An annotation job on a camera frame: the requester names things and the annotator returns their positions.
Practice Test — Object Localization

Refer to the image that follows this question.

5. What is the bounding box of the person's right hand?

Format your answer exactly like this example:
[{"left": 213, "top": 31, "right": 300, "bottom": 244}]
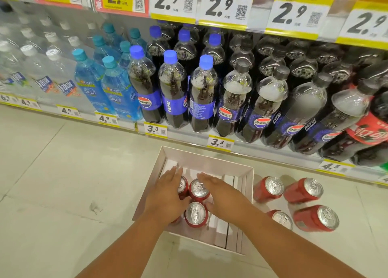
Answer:
[{"left": 196, "top": 172, "right": 254, "bottom": 227}]

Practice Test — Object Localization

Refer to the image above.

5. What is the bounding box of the person's left hand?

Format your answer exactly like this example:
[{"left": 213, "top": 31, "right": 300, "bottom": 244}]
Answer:
[{"left": 144, "top": 166, "right": 192, "bottom": 227}]

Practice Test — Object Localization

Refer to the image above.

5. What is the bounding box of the person's left forearm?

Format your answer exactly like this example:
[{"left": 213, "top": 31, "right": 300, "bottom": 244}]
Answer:
[{"left": 75, "top": 217, "right": 180, "bottom": 278}]

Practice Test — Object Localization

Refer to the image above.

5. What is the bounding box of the person's right forearm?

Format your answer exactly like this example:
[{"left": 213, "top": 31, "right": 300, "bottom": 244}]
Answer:
[{"left": 233, "top": 219, "right": 368, "bottom": 278}]

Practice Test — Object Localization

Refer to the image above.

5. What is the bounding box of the red soda can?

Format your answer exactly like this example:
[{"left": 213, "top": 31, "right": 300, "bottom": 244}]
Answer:
[
  {"left": 177, "top": 175, "right": 190, "bottom": 200},
  {"left": 253, "top": 176, "right": 285, "bottom": 204},
  {"left": 283, "top": 178, "right": 324, "bottom": 204},
  {"left": 189, "top": 178, "right": 212, "bottom": 203},
  {"left": 266, "top": 209, "right": 294, "bottom": 231},
  {"left": 184, "top": 201, "right": 210, "bottom": 228},
  {"left": 293, "top": 205, "right": 340, "bottom": 233}
]

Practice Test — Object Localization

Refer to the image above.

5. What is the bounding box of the white cardboard box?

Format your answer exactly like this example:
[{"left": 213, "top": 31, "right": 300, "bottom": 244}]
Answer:
[{"left": 132, "top": 146, "right": 255, "bottom": 256}]

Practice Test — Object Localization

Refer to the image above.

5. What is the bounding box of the row of small price tags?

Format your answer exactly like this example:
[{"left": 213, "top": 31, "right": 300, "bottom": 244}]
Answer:
[{"left": 0, "top": 92, "right": 388, "bottom": 186}]

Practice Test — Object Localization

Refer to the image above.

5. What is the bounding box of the white metal shelf board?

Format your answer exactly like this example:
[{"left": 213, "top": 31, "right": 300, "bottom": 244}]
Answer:
[{"left": 0, "top": 100, "right": 388, "bottom": 187}]

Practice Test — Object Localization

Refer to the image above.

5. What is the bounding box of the group of blue-capped cola bottles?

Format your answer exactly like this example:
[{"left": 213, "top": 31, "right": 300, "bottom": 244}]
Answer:
[{"left": 127, "top": 21, "right": 227, "bottom": 133}]

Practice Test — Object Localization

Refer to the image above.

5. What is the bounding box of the group of black-capped cola bottles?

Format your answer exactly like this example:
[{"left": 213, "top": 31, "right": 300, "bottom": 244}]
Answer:
[{"left": 212, "top": 29, "right": 388, "bottom": 160}]

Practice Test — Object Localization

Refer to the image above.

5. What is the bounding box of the group of light blue bottles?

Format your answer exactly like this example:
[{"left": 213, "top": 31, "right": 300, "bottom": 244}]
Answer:
[{"left": 72, "top": 22, "right": 150, "bottom": 122}]

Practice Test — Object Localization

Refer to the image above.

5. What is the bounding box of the red-labelled cola bottle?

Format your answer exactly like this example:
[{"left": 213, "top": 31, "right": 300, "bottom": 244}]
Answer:
[{"left": 320, "top": 88, "right": 388, "bottom": 167}]

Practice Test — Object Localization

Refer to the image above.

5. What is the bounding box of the white yellow-edged price sign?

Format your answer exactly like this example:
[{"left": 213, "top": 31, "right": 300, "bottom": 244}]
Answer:
[
  {"left": 149, "top": 0, "right": 200, "bottom": 25},
  {"left": 198, "top": 0, "right": 256, "bottom": 31},
  {"left": 264, "top": 0, "right": 334, "bottom": 40},
  {"left": 335, "top": 0, "right": 388, "bottom": 51}
]

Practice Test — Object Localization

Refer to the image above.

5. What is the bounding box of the group of clear water bottles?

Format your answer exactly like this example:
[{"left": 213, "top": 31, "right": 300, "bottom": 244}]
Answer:
[{"left": 0, "top": 2, "right": 101, "bottom": 112}]

